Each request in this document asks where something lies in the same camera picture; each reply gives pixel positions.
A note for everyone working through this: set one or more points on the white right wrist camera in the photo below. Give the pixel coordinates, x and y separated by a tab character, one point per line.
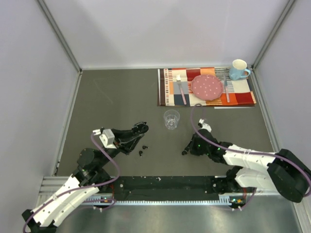
203	125

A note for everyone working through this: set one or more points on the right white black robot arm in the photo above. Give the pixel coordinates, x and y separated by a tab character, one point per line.
275	171

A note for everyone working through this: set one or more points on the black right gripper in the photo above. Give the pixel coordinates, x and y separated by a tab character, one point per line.
191	147

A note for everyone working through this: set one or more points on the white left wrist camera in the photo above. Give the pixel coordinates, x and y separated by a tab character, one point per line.
106	137

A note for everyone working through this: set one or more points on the pink-handled metal knife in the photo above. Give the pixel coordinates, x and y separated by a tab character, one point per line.
226	88

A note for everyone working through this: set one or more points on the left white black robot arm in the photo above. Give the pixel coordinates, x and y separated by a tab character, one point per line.
96	170

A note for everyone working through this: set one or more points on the colourful patchwork placemat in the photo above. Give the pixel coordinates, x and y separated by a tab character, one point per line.
240	92

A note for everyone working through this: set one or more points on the clear plastic cup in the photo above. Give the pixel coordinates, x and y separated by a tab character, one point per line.
171	119

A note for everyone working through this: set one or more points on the light blue mug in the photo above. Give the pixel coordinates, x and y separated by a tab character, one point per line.
239	70

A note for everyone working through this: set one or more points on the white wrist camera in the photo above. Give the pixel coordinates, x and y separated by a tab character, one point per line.
106	137
203	125

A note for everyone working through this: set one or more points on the pink polka-dot plate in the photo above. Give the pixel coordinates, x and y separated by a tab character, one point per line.
207	87

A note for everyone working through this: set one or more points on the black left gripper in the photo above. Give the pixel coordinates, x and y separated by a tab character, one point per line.
126	140

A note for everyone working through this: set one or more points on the pink-handled metal fork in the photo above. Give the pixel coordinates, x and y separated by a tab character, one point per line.
179	82

